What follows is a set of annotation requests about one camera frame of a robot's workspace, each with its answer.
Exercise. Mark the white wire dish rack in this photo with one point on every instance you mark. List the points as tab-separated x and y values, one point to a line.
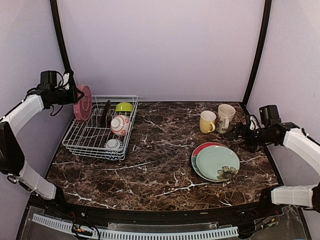
87	138

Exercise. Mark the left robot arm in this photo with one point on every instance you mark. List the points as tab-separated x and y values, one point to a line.
54	89

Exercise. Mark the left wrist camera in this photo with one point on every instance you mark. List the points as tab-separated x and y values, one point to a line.
67	81

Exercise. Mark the pink rimmed plate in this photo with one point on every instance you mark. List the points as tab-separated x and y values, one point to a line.
82	109

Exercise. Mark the right black frame post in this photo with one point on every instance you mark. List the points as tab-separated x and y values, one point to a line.
258	52

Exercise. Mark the black frame post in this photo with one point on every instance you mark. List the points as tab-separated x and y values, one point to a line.
60	37
258	52

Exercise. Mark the small blue patterned bowl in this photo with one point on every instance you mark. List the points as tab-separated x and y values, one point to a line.
113	145

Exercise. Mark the pale yellow mug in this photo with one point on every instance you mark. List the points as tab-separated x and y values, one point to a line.
207	122

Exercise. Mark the black front rail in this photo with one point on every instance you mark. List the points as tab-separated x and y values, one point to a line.
246	216

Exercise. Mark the white patterned mug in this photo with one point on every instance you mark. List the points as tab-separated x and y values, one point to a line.
225	116

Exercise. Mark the white bowl with red pattern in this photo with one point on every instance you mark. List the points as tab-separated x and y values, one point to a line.
120	125

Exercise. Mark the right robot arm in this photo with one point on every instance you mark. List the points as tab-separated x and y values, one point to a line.
297	156

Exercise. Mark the white slotted cable duct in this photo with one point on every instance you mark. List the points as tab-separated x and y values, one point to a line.
119	231

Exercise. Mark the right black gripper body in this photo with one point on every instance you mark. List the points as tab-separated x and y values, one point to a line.
253	139

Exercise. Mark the left black frame post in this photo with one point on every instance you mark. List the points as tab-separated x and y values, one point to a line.
60	37

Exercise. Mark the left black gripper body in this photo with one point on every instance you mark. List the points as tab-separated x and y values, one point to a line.
65	98

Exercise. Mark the lime green bowl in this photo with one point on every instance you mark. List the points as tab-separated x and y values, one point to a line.
124	107

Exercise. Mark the light blue plate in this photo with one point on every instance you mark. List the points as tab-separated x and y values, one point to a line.
218	163

